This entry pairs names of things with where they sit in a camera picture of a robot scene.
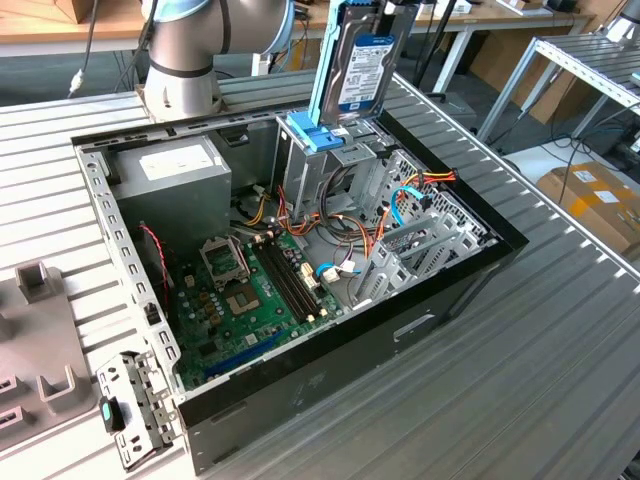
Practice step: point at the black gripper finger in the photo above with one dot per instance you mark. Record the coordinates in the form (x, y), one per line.
(388, 15)

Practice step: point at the hard disk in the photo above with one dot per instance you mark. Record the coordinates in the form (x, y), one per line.
(360, 75)

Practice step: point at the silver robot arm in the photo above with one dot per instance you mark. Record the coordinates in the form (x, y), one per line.
(175, 85)

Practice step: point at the grey metal disk bay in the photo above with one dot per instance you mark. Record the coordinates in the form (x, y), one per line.
(387, 272)

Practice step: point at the black stand pole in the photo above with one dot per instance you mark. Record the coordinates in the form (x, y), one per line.
(436, 42)

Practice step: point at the large brown cardboard box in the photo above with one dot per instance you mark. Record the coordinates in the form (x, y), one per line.
(492, 55)

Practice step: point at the wooden desk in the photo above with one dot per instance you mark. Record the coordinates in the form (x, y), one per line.
(525, 22)

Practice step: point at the blue plastic drive latch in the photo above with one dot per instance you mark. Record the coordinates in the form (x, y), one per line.
(320, 141)

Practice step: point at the grey metal drive cage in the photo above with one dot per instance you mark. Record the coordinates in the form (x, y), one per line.
(300, 170)

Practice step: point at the white board connector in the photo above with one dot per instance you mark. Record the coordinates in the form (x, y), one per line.
(308, 277)

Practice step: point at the cardboard box with white labels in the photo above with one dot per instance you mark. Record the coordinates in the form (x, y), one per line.
(590, 210)

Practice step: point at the black RAM slot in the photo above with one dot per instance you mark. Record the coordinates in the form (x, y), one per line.
(278, 281)

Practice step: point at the grey power supply unit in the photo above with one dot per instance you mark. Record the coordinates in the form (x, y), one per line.
(170, 210)

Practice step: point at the wooden box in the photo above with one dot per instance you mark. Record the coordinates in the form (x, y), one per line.
(82, 10)

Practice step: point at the CPU socket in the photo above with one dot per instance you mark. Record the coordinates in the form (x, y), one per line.
(242, 301)

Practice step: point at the green motherboard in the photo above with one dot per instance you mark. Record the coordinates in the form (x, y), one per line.
(260, 320)

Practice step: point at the black open PC case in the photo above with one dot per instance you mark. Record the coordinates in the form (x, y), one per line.
(325, 380)

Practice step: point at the blue expansion slot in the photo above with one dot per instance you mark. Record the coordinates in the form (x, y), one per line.
(240, 358)

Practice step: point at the grey parts rack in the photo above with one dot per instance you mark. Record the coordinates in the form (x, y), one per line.
(45, 340)

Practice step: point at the black latch green tab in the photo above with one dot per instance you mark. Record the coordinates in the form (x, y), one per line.
(107, 412)

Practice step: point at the metal slat frame table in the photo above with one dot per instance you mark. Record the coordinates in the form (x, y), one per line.
(631, 75)

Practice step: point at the small black case switch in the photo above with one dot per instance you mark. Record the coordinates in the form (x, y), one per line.
(151, 314)

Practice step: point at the grey metal slot bracket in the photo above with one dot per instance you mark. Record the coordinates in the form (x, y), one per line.
(150, 400)

